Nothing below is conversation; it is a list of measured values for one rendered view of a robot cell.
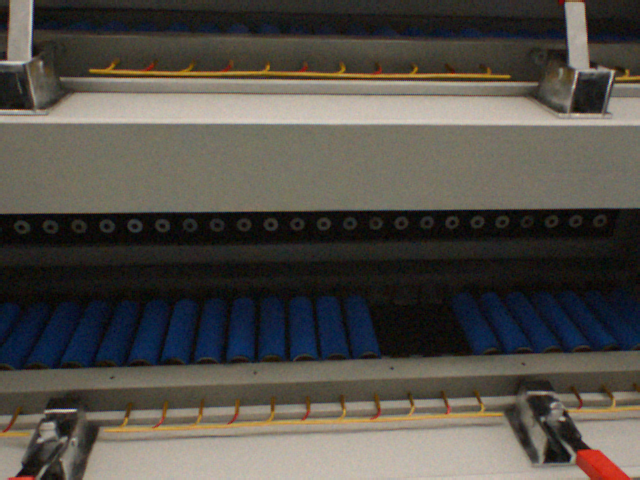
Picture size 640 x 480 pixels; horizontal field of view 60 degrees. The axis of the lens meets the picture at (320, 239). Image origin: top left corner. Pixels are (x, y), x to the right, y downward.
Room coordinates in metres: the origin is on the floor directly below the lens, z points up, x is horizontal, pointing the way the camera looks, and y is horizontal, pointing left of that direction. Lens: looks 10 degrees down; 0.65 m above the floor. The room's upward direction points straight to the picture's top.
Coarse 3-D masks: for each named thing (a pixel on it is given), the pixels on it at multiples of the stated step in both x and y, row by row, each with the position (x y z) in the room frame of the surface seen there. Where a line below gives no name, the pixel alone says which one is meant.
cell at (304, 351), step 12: (300, 300) 0.39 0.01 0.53; (288, 312) 0.39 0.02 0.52; (300, 312) 0.37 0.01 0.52; (312, 312) 0.38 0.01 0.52; (300, 324) 0.36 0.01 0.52; (312, 324) 0.37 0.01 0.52; (300, 336) 0.35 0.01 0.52; (312, 336) 0.35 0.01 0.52; (300, 348) 0.34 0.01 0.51; (312, 348) 0.34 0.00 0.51
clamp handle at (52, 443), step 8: (40, 432) 0.26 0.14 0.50; (48, 432) 0.26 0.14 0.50; (56, 432) 0.26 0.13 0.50; (48, 440) 0.26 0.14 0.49; (56, 440) 0.26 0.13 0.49; (40, 448) 0.25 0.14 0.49; (48, 448) 0.25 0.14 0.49; (56, 448) 0.26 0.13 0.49; (32, 456) 0.25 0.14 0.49; (40, 456) 0.25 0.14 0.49; (48, 456) 0.25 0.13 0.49; (32, 464) 0.24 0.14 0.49; (40, 464) 0.24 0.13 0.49; (48, 464) 0.24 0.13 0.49; (24, 472) 0.23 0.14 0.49; (32, 472) 0.23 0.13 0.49; (40, 472) 0.24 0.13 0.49
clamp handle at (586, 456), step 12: (552, 408) 0.28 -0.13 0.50; (564, 408) 0.28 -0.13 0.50; (552, 420) 0.28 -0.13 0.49; (552, 432) 0.27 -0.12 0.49; (564, 432) 0.27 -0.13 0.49; (564, 444) 0.26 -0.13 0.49; (576, 444) 0.26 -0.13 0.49; (576, 456) 0.25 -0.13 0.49; (588, 456) 0.24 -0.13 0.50; (600, 456) 0.24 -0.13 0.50; (588, 468) 0.24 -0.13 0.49; (600, 468) 0.23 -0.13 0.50; (612, 468) 0.23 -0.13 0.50
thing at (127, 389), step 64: (0, 384) 0.29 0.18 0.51; (64, 384) 0.30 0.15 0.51; (128, 384) 0.30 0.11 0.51; (192, 384) 0.30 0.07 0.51; (256, 384) 0.30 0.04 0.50; (320, 384) 0.31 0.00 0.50; (384, 384) 0.31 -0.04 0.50; (448, 384) 0.31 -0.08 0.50; (512, 384) 0.32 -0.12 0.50; (576, 384) 0.32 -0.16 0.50
